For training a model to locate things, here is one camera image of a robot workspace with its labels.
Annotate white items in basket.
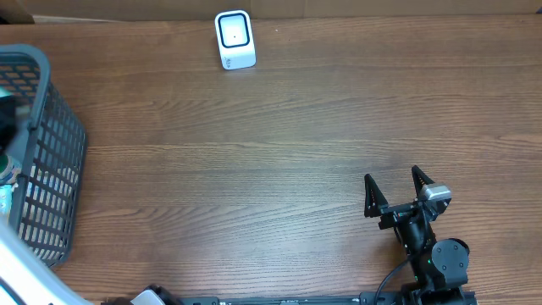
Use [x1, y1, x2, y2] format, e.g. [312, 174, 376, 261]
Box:
[0, 183, 18, 221]

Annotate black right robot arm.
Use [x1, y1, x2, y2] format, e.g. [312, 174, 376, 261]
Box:
[359, 165, 478, 305]

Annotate green capped bottle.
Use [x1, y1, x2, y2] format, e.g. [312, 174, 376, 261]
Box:
[0, 154, 21, 185]

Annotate cardboard backdrop panel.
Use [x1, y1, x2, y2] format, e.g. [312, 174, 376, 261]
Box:
[1, 0, 541, 24]

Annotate white barcode scanner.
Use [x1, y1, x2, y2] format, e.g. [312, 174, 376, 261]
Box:
[214, 9, 257, 70]

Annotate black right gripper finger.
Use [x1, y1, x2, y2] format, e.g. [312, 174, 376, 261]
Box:
[364, 174, 389, 218]
[412, 165, 434, 196]

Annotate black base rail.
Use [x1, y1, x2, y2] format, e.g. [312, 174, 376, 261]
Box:
[101, 290, 478, 305]

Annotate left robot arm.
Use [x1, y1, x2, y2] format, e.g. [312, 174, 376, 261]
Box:
[1, 223, 181, 305]

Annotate grey plastic mesh basket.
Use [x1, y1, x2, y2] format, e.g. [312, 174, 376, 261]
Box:
[1, 44, 88, 268]

